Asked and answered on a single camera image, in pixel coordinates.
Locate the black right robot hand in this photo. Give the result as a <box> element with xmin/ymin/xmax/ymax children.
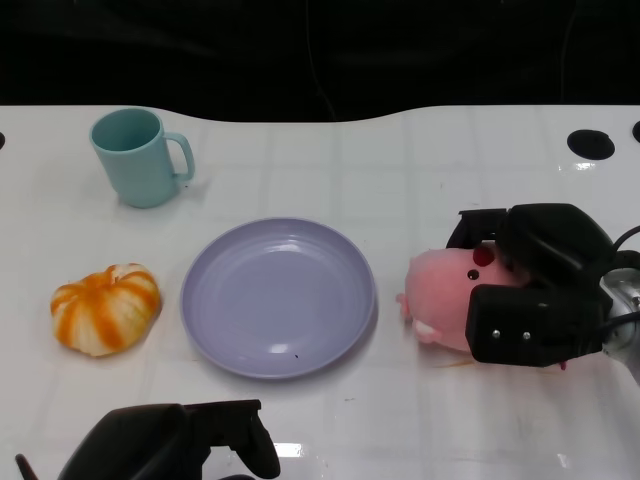
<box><xmin>446</xmin><ymin>202</ymin><xmax>624</xmax><ymax>369</ymax></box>

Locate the black backdrop cloth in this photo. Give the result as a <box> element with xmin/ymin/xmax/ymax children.
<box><xmin>0</xmin><ymin>0</ymin><xmax>640</xmax><ymax>124</ymax></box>

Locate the purple plastic plate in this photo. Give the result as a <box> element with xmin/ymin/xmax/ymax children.
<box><xmin>179</xmin><ymin>216</ymin><xmax>377</xmax><ymax>380</ymax></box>

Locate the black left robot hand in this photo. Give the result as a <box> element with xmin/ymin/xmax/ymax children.
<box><xmin>55</xmin><ymin>398</ymin><xmax>282</xmax><ymax>480</ymax></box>

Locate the pink plush doll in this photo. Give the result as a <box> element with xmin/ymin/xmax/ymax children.
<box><xmin>395</xmin><ymin>241</ymin><xmax>569</xmax><ymax>372</ymax></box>

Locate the orange white striped pumpkin toy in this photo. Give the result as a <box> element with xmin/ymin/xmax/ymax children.
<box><xmin>50</xmin><ymin>262</ymin><xmax>162</xmax><ymax>358</ymax></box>

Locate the teal plastic mug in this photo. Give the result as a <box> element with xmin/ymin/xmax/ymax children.
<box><xmin>89</xmin><ymin>108</ymin><xmax>196</xmax><ymax>210</ymax></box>

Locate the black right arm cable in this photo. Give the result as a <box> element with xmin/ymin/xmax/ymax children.
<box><xmin>612</xmin><ymin>225</ymin><xmax>640</xmax><ymax>266</ymax></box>

